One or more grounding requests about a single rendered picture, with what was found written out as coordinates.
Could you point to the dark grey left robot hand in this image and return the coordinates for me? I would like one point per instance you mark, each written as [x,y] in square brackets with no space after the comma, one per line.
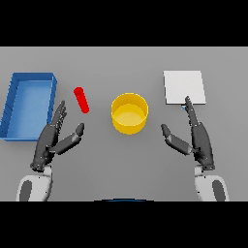
[48,139]

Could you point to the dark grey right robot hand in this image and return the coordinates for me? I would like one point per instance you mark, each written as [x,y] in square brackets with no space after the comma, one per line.
[200,142]

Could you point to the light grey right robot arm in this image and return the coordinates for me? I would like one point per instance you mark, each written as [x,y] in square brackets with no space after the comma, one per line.
[210,187]

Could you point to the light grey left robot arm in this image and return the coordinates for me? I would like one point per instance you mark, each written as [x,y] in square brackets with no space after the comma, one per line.
[35,187]

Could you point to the red beaker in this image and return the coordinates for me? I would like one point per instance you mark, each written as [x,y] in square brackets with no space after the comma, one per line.
[81,100]

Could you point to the pale square scale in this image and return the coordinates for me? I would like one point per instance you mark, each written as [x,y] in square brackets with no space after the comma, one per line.
[184,87]

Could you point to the yellow bowl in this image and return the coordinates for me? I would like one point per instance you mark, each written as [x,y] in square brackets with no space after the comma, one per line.
[129,117]

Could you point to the blue tray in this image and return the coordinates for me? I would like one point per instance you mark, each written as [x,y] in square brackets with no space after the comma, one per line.
[29,106]

